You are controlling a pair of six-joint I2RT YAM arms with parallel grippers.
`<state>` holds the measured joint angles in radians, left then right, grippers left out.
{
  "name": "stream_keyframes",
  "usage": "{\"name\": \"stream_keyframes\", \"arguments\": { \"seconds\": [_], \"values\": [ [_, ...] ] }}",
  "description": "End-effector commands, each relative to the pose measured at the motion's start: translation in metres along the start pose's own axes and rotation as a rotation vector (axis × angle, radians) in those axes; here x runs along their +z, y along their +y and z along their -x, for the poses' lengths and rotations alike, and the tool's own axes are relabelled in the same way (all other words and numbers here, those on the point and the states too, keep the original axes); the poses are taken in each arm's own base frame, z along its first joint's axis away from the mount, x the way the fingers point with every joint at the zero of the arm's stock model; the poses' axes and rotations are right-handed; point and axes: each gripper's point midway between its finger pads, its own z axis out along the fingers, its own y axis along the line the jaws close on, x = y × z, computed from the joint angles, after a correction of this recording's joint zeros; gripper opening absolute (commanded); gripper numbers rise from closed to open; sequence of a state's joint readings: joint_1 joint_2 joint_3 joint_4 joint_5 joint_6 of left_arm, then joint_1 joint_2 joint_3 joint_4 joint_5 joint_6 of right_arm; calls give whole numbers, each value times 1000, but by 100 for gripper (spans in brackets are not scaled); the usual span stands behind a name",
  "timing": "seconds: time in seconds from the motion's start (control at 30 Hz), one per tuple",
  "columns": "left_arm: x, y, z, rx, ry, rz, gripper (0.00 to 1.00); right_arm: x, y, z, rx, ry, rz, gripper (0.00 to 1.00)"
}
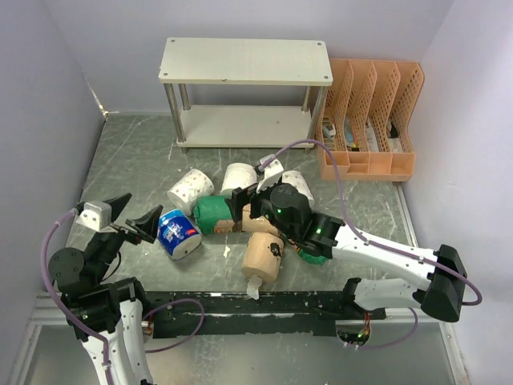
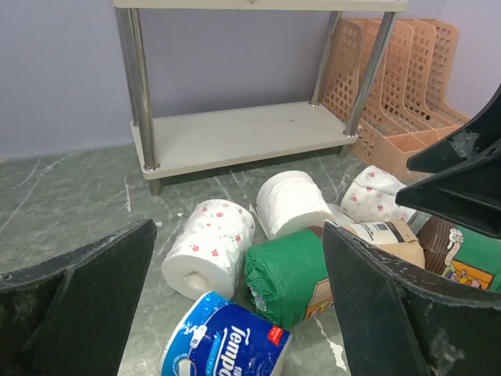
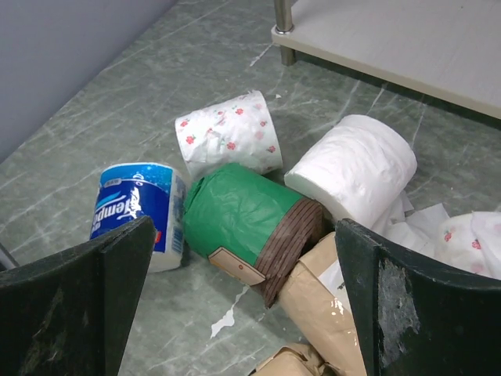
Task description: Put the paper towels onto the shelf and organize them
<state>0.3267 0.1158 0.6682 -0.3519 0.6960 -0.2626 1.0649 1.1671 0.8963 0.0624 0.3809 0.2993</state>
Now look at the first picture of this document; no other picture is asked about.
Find white two-tier shelf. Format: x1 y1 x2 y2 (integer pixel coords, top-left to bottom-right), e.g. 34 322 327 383
159 37 333 150

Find red-dotted paper roll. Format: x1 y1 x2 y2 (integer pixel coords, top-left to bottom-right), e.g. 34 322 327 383
282 170 314 207
167 168 214 216

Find red-dotted paper roll left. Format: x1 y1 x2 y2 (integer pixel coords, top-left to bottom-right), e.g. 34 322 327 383
167 168 214 216

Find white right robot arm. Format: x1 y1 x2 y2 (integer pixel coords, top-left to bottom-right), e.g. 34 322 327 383
225 183 467 322

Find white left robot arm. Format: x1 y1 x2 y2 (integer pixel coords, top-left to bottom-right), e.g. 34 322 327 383
40 193 163 384

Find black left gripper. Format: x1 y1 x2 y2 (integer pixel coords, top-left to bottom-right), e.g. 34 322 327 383
83 192 160 282

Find items in file organizer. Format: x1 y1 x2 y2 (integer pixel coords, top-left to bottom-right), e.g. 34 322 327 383
321 115 404 153

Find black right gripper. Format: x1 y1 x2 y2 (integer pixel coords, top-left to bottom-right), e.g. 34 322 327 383
224 176 295 239

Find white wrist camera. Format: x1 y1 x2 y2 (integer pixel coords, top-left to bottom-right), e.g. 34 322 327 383
254 154 284 193
76 201 112 232

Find green roll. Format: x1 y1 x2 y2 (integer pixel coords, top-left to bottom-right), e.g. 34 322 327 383
294 240 329 265
192 196 242 234

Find plain white paper roll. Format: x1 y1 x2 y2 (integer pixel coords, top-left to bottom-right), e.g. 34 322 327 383
220 163 257 196

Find blue wrapped tissue roll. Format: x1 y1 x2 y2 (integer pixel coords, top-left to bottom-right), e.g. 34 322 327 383
157 209 202 260

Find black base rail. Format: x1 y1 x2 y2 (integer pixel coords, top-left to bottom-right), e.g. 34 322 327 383
146 290 386 338

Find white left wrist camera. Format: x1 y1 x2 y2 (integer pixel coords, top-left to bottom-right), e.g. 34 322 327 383
76 201 112 232

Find red-dotted paper roll right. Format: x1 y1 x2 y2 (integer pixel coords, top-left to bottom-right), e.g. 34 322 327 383
282 170 314 207

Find tan paper roll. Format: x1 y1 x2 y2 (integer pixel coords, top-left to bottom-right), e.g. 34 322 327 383
241 204 279 237

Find tan roll with tail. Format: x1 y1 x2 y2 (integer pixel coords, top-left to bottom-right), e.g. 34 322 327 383
241 232 284 300

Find orange plastic file organizer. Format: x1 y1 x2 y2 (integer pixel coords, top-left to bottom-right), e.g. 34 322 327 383
315 59 424 182

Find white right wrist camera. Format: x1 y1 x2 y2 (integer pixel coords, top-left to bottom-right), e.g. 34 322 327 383
254 154 284 193

